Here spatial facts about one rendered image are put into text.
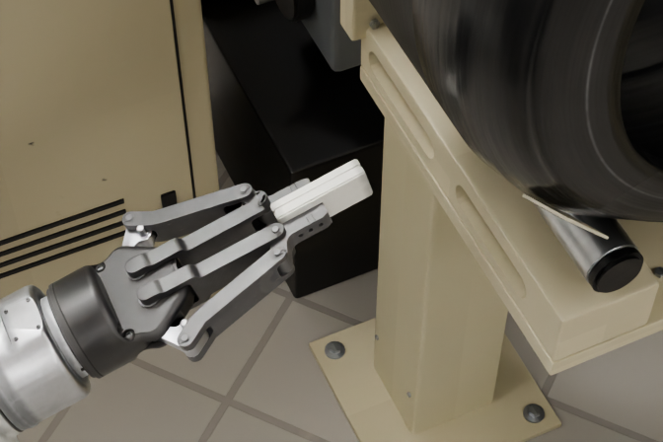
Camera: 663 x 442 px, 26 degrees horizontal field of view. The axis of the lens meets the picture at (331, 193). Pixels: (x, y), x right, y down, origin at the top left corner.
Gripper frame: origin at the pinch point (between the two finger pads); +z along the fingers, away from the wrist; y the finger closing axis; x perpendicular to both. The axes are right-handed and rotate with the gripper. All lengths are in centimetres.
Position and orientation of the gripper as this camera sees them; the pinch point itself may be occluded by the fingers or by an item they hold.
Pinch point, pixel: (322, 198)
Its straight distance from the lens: 102.1
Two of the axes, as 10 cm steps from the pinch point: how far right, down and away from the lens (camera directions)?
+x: 2.3, 5.3, 8.2
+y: -4.1, -7.1, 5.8
